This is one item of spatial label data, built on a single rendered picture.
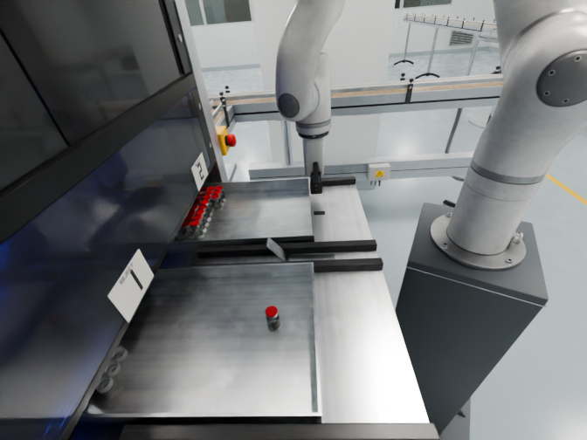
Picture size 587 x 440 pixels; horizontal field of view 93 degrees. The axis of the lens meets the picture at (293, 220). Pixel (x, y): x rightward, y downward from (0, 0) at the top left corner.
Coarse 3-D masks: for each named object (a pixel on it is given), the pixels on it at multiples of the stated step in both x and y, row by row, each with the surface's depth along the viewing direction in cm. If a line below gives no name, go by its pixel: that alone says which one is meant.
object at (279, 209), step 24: (240, 192) 84; (264, 192) 83; (288, 192) 82; (216, 216) 75; (240, 216) 75; (264, 216) 74; (288, 216) 73; (312, 216) 67; (192, 240) 63; (216, 240) 62; (240, 240) 62; (264, 240) 62; (288, 240) 62; (312, 240) 62
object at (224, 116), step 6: (210, 102) 136; (222, 102) 124; (216, 108) 143; (222, 108) 142; (228, 108) 138; (216, 114) 123; (222, 114) 131; (228, 114) 134; (216, 120) 125; (222, 120) 123; (228, 120) 129; (234, 120) 145; (216, 126) 118; (222, 126) 123; (228, 126) 131; (228, 132) 132
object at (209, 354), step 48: (192, 288) 56; (240, 288) 55; (288, 288) 55; (144, 336) 48; (192, 336) 48; (240, 336) 47; (288, 336) 47; (144, 384) 42; (192, 384) 42; (240, 384) 41; (288, 384) 41
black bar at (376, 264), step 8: (208, 264) 59; (216, 264) 59; (224, 264) 58; (232, 264) 58; (240, 264) 58; (248, 264) 58; (256, 264) 58; (320, 264) 57; (328, 264) 56; (336, 264) 56; (344, 264) 56; (352, 264) 56; (360, 264) 56; (368, 264) 56; (376, 264) 56
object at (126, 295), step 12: (132, 264) 40; (144, 264) 42; (144, 276) 42; (120, 288) 37; (132, 288) 39; (144, 288) 42; (120, 300) 37; (132, 300) 39; (120, 312) 37; (132, 312) 39
